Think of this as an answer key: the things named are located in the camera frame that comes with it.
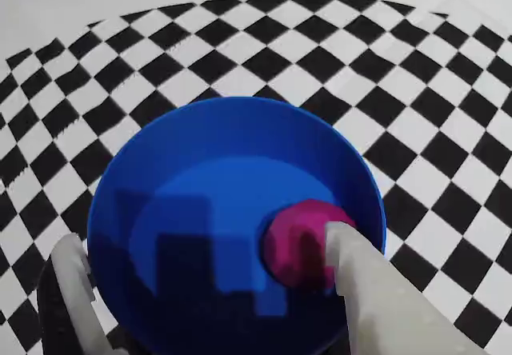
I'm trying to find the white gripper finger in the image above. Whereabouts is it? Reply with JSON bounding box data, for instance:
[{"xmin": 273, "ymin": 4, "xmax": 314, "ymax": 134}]
[{"xmin": 324, "ymin": 220, "xmax": 487, "ymax": 355}]

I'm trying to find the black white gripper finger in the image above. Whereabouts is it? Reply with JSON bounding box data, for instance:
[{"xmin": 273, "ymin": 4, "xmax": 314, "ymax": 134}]
[{"xmin": 35, "ymin": 234, "xmax": 112, "ymax": 355}]

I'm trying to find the pink faceted ball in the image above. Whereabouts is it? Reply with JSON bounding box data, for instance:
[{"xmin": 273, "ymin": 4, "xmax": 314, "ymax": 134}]
[{"xmin": 262, "ymin": 199, "xmax": 359, "ymax": 290}]

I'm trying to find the blue round box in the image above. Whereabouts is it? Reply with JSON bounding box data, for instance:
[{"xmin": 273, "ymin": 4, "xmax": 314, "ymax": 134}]
[{"xmin": 86, "ymin": 96, "xmax": 387, "ymax": 355}]

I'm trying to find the black white checkerboard sheet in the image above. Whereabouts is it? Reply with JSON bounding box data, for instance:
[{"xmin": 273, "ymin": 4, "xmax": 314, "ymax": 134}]
[{"xmin": 0, "ymin": 0, "xmax": 512, "ymax": 355}]

